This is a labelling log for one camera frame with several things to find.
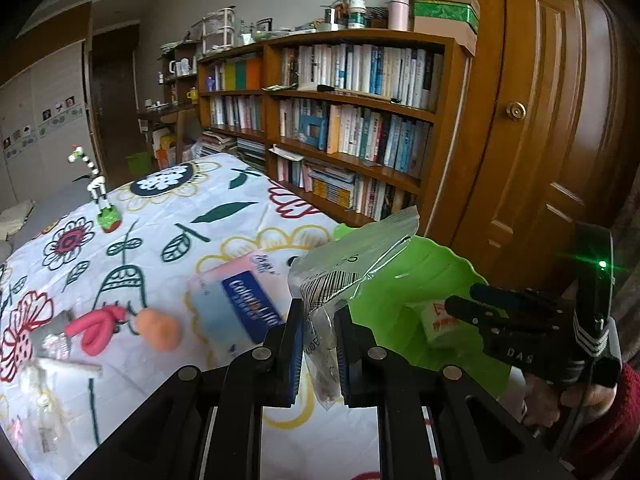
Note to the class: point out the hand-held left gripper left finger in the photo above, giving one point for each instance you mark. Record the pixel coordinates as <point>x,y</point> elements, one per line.
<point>296,355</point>

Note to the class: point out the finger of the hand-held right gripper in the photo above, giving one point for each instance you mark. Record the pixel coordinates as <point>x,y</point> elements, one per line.
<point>475,312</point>
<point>492,292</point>

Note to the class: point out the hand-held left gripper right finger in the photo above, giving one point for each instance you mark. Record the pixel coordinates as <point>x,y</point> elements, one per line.
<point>344,355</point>

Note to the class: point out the green leaf-shaped plate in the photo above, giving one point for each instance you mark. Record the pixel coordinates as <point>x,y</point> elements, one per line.
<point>430,270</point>

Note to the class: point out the clear plastic zip bag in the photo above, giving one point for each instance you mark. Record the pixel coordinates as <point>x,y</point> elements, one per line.
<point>350,260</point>

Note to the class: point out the orange peach-shaped squishy toy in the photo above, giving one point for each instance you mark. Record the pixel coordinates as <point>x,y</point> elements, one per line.
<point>160,332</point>

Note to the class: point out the pink foam bendy curler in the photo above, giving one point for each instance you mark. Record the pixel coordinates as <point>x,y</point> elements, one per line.
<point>95,332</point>

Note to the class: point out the person's right forearm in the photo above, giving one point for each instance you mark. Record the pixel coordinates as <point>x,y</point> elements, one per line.
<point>615,435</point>

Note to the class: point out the person's right hand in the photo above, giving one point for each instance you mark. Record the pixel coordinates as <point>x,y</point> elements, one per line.
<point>542,400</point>

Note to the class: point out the pink blue tissue pack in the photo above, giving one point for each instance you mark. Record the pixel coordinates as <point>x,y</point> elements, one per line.
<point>225,305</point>

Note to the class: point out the wooden bookshelf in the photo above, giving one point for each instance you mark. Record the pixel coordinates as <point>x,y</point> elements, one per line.
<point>450,170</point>

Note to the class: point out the brass door knob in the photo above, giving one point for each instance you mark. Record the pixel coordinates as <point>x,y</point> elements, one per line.
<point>516,110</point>

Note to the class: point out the brown wooden door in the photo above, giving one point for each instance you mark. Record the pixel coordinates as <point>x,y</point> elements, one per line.
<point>550,110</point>

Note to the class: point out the rows of shelved books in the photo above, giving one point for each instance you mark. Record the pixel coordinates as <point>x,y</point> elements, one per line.
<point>380,130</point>

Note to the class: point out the stack of magazines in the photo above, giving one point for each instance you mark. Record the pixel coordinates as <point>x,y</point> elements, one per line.
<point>235,147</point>

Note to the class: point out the striped giraffe figurine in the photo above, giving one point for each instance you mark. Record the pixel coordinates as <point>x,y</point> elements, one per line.
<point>109,220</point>

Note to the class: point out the green plastic bin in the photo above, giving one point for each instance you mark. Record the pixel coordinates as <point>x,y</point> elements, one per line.
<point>139,164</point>

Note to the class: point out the dark wooden desk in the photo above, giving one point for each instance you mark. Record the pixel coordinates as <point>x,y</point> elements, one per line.
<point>165,115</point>

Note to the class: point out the yellow mug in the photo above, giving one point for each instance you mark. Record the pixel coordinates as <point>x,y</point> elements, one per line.
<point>193,95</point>

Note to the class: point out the green patterned box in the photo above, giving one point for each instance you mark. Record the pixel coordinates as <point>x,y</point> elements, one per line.
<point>445,12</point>

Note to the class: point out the grey bed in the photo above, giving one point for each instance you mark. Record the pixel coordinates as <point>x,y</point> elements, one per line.
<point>55,205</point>

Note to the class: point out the pink thermos bottle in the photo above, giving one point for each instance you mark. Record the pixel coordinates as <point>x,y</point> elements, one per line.
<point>399,12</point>

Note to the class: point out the dark wooden interior door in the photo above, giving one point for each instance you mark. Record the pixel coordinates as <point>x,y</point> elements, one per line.
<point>117,110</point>

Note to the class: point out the cream folded towel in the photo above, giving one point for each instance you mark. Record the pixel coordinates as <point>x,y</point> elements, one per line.
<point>17,220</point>

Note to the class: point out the white pill bottle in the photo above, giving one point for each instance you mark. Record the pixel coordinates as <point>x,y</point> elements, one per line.
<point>357,12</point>

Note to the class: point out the small wooden shelf unit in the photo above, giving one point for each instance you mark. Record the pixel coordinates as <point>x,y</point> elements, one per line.
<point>180,50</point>

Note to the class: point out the white plastic organizer rack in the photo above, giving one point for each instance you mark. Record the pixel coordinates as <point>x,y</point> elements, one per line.
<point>220,30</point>

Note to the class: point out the white sliding wardrobe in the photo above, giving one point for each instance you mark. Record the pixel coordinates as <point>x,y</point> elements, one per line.
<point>40,110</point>

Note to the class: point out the blue picture frame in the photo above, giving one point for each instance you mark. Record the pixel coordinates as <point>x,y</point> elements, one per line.
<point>312,132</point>

